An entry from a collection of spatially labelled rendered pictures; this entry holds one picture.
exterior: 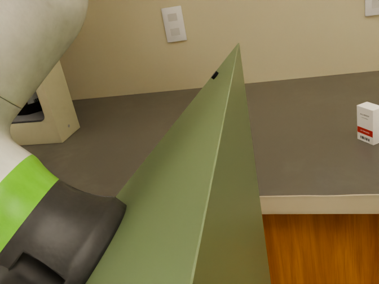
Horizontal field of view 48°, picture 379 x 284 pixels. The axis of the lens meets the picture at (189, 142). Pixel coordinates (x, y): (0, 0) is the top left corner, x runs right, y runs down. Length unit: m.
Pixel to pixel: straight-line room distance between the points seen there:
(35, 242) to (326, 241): 0.66
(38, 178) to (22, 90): 0.07
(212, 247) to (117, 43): 1.44
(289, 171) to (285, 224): 0.10
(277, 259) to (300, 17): 0.79
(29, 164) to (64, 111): 0.95
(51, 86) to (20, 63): 0.91
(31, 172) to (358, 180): 0.63
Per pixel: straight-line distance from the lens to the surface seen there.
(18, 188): 0.34
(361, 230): 0.88
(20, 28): 0.34
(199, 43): 1.48
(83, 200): 0.36
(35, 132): 1.32
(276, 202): 0.81
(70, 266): 0.32
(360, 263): 0.93
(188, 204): 0.19
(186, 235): 0.16
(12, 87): 0.36
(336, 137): 1.01
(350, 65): 1.47
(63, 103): 1.30
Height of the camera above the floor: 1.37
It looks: 24 degrees down
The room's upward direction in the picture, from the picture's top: 11 degrees counter-clockwise
